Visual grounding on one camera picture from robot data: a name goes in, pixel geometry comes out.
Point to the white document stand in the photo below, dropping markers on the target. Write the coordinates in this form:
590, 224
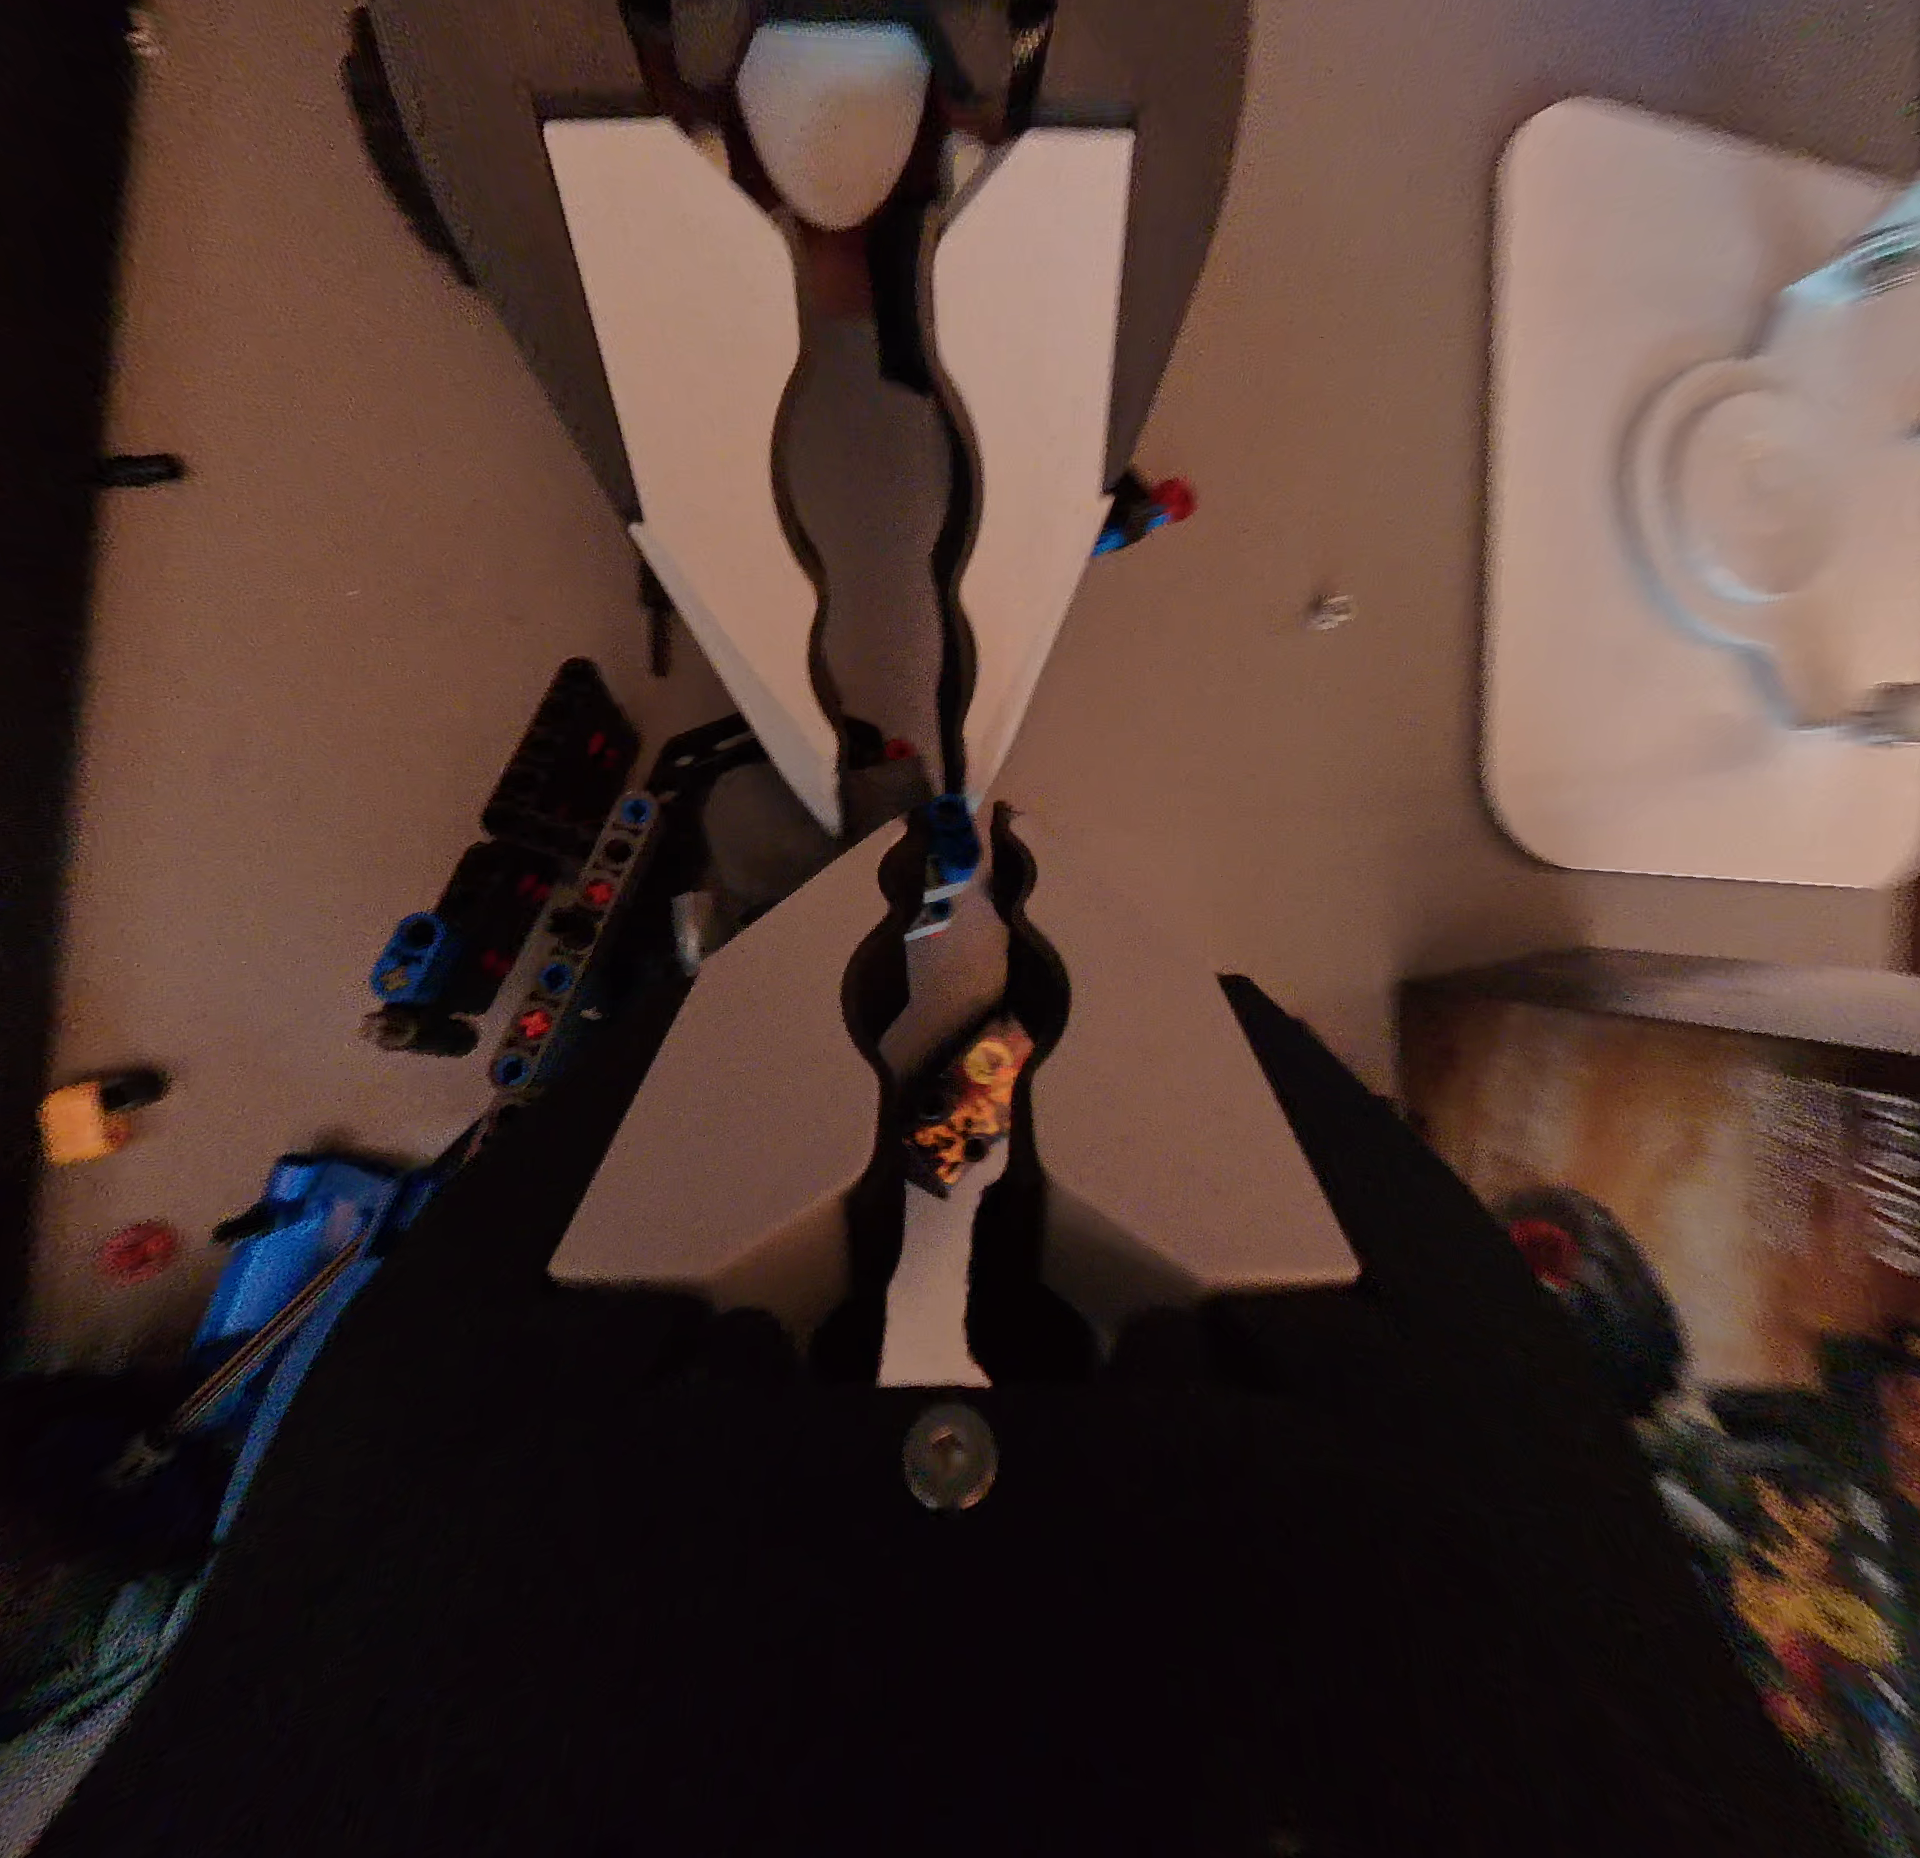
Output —
1576, 538

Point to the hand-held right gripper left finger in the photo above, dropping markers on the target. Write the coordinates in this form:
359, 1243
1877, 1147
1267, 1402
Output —
722, 1122

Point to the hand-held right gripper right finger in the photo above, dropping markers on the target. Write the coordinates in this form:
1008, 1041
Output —
1185, 1140

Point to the small connector with blue pin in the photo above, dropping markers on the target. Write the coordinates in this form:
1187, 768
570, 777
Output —
950, 839

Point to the small grey bush piece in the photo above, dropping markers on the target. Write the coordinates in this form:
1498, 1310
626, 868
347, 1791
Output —
1327, 609

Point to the long black pin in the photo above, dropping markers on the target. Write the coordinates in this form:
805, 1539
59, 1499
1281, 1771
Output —
134, 467

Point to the red round piece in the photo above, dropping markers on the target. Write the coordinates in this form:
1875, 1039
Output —
138, 1251

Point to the toy truck set box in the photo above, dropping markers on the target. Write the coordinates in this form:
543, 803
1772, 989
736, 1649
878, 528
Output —
1650, 1122

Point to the blue and black connector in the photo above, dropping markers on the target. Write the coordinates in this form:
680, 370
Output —
411, 963

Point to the toy truck chassis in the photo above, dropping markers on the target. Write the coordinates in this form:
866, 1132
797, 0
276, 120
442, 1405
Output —
555, 777

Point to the orange block with black pin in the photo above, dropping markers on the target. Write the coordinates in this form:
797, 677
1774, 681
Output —
81, 1120

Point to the black connector with coloured pins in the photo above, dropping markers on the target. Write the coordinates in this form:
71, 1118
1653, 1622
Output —
1142, 513

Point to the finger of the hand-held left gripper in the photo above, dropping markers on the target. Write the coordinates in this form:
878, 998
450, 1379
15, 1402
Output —
675, 359
1050, 388

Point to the blue body panel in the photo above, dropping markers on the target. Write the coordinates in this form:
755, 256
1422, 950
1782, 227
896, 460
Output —
299, 1273

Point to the grey desk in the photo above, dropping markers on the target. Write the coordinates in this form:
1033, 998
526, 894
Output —
1275, 868

